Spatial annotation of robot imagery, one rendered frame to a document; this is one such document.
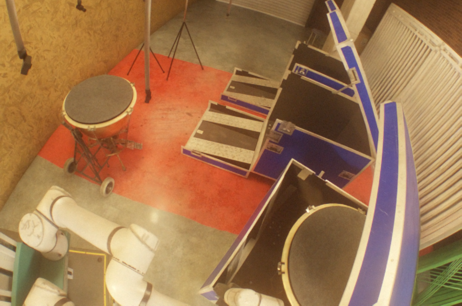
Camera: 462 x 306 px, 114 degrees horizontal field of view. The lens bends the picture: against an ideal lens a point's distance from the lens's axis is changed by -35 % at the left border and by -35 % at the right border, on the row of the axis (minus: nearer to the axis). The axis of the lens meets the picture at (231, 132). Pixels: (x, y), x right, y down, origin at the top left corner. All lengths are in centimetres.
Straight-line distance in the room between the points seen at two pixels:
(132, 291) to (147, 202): 169
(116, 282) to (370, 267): 69
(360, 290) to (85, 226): 90
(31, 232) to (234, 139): 239
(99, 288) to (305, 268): 144
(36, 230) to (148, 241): 62
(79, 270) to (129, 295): 127
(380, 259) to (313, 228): 87
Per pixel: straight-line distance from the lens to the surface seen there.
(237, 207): 243
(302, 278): 135
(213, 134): 287
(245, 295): 94
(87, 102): 216
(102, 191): 233
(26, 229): 124
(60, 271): 142
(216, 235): 228
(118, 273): 76
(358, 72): 165
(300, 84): 269
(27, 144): 293
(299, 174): 176
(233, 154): 260
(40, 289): 116
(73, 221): 102
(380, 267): 64
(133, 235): 78
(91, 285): 196
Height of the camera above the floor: 217
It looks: 47 degrees down
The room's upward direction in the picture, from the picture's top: 18 degrees clockwise
